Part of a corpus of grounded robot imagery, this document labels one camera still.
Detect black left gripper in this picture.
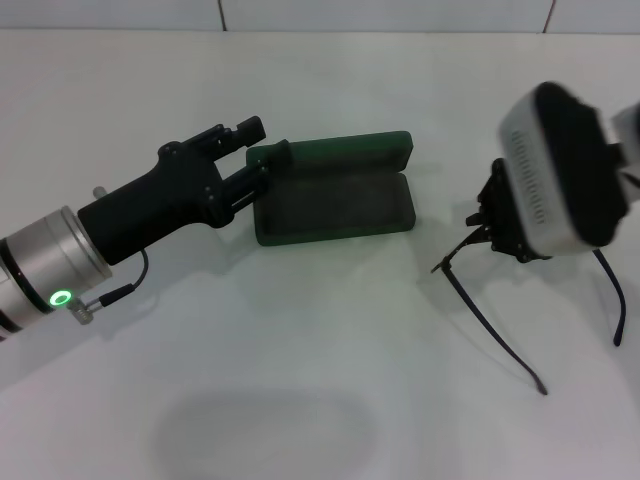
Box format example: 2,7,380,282
77,115,295,266

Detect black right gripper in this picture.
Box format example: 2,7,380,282
464,158,552,264

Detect green glasses case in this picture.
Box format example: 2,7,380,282
245,129,417,247

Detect black glasses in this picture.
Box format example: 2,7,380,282
430,219,627,396

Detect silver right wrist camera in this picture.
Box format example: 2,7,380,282
499,81,632,255

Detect left arm cable with plug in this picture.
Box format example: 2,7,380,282
69,248,150,326

